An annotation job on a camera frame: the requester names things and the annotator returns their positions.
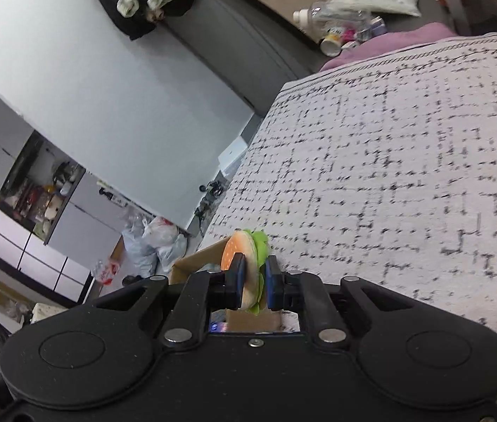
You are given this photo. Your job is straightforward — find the burger plush toy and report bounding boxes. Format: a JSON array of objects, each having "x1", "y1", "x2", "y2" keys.
[{"x1": 221, "y1": 230, "x2": 268, "y2": 315}]

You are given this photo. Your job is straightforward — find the cardboard box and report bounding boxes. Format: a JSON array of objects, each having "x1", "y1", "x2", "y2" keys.
[{"x1": 170, "y1": 231, "x2": 300, "y2": 333}]

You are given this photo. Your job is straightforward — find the white plastic bags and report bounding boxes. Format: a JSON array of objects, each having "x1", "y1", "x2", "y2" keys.
[{"x1": 121, "y1": 215, "x2": 188, "y2": 278}]

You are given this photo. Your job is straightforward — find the clear plastic jar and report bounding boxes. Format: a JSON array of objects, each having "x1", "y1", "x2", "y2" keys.
[{"x1": 292, "y1": 2, "x2": 373, "y2": 42}]

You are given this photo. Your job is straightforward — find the pink blanket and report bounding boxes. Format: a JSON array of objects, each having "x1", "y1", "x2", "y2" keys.
[{"x1": 321, "y1": 22, "x2": 456, "y2": 71}]

